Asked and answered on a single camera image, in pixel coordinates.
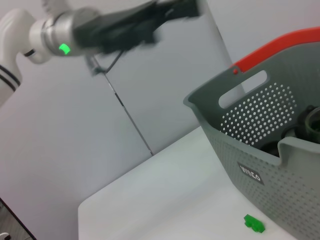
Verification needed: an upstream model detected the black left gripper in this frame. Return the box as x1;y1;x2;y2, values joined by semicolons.
73;0;201;55

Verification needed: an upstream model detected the glass teacup black base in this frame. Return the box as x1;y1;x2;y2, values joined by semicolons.
259;140;281;158
297;104;320;145

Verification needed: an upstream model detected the grey-green perforated storage bin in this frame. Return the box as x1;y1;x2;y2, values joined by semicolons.
183;27;320;240

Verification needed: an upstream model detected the green flat toy block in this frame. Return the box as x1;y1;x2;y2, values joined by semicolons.
243;213;266;234

